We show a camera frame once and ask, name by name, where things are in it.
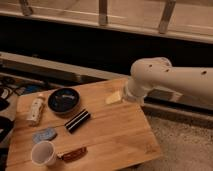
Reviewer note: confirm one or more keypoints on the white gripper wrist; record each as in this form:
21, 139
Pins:
131, 92

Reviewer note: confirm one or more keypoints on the dark ceramic bowl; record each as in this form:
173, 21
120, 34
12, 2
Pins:
63, 100

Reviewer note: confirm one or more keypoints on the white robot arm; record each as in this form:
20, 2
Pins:
150, 73

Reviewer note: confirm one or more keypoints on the wooden table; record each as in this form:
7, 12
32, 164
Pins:
116, 136

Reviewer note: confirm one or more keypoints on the black striped box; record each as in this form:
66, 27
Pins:
77, 121

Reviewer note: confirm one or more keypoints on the brown snack bar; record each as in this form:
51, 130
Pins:
74, 155

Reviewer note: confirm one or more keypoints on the white paper cup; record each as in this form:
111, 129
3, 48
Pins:
43, 153

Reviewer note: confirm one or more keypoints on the metal window rail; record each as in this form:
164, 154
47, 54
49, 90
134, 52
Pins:
33, 65

